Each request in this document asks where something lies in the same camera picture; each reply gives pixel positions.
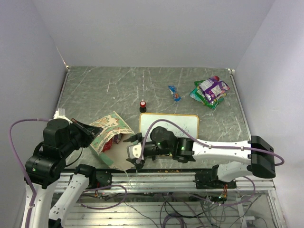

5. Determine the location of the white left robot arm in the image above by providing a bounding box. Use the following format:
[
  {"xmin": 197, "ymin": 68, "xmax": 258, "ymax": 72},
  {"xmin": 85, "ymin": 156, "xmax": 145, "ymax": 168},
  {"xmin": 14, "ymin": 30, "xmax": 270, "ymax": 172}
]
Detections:
[{"xmin": 21, "ymin": 116, "xmax": 103, "ymax": 228}]

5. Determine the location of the aluminium rail frame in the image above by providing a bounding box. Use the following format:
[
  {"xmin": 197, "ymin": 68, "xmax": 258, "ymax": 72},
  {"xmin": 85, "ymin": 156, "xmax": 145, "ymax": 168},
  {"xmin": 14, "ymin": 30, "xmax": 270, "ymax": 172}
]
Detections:
[{"xmin": 64, "ymin": 169, "xmax": 286, "ymax": 228}]

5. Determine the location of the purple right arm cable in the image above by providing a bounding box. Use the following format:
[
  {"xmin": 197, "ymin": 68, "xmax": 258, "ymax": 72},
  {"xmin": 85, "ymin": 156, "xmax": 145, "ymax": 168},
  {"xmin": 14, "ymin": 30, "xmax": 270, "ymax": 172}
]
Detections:
[{"xmin": 137, "ymin": 118, "xmax": 285, "ymax": 207}]

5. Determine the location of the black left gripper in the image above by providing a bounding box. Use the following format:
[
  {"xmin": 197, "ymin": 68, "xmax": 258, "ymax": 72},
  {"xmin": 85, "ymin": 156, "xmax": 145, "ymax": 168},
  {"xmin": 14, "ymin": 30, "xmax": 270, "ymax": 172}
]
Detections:
[{"xmin": 60, "ymin": 117, "xmax": 103, "ymax": 156}]

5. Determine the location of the blue small snack packet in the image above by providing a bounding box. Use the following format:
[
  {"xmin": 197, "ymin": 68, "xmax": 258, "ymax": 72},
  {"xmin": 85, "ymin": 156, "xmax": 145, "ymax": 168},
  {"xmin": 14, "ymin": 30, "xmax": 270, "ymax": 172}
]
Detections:
[{"xmin": 168, "ymin": 85, "xmax": 181, "ymax": 102}]

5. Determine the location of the yellow-framed small whiteboard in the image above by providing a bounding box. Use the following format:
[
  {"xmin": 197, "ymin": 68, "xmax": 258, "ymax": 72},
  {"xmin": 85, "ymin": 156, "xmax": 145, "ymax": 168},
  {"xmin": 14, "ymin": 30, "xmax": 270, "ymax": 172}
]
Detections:
[{"xmin": 139, "ymin": 113, "xmax": 200, "ymax": 157}]

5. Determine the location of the green box snack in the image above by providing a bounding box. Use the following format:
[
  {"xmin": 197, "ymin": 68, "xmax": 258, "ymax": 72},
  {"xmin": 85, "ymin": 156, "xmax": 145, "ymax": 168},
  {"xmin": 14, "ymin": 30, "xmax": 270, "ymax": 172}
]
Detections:
[{"xmin": 194, "ymin": 80, "xmax": 226, "ymax": 103}]

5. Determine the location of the green printed paper bag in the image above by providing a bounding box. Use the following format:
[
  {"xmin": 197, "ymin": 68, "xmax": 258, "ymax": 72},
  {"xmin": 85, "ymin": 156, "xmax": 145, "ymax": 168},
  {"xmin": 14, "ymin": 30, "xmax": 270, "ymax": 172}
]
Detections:
[{"xmin": 90, "ymin": 111, "xmax": 135, "ymax": 173}]

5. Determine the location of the purple snack packet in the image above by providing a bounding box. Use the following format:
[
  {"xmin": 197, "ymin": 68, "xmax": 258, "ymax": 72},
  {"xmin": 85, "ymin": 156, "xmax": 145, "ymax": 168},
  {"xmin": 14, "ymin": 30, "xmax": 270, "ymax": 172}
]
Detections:
[{"xmin": 198, "ymin": 76, "xmax": 230, "ymax": 103}]

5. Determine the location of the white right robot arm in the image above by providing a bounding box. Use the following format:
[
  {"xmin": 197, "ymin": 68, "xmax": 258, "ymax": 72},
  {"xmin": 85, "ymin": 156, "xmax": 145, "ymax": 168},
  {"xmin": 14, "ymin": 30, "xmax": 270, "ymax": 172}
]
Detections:
[{"xmin": 126, "ymin": 126, "xmax": 276, "ymax": 188}]

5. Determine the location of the teal snack packet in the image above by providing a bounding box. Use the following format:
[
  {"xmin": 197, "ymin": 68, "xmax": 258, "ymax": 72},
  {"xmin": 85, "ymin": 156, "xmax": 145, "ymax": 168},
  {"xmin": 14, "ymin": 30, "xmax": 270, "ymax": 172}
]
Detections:
[{"xmin": 189, "ymin": 88, "xmax": 220, "ymax": 110}]

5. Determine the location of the red snack packet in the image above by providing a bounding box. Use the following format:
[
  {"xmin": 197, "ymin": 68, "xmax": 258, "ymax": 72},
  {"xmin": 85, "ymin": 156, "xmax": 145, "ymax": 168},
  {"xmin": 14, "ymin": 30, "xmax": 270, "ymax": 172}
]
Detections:
[{"xmin": 102, "ymin": 138, "xmax": 113, "ymax": 152}]

